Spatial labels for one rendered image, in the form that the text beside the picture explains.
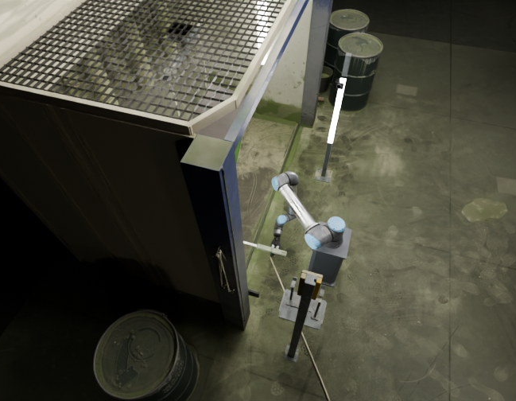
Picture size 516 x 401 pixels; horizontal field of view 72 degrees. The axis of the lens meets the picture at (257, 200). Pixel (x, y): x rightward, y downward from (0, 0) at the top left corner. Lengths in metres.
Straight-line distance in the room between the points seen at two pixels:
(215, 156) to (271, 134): 3.37
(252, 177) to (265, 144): 0.60
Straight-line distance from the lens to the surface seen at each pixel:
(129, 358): 2.74
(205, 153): 1.55
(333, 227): 2.97
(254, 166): 4.48
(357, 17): 5.80
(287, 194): 3.07
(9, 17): 2.56
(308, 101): 4.80
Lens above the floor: 3.39
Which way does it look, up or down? 54 degrees down
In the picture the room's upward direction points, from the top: 1 degrees counter-clockwise
